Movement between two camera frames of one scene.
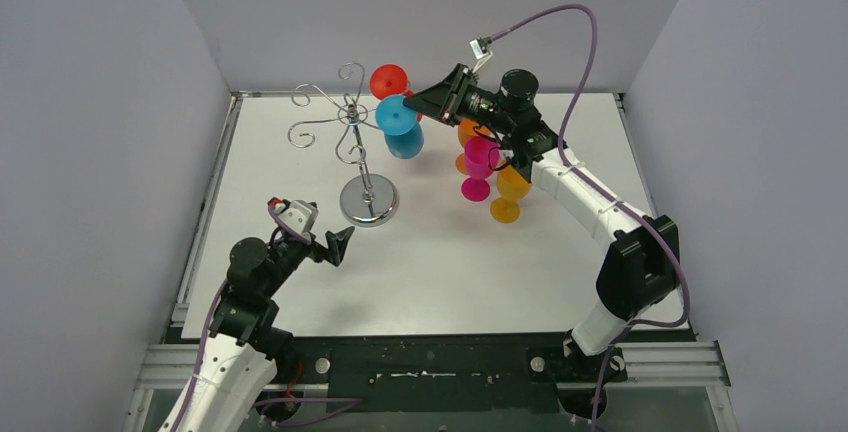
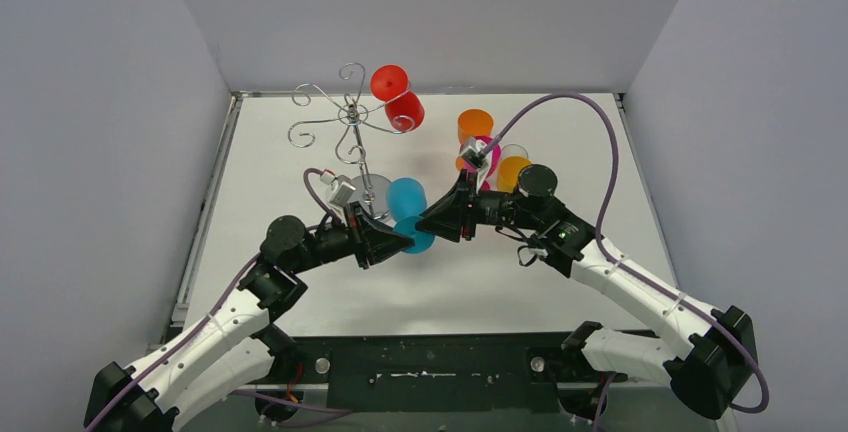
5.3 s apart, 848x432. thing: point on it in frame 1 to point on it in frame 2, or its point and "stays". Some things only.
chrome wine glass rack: (367, 200) stays
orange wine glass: (468, 128) stays
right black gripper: (447, 100) to (448, 216)
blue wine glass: (403, 135) to (407, 202)
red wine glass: (390, 80) stays
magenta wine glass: (481, 158) stays
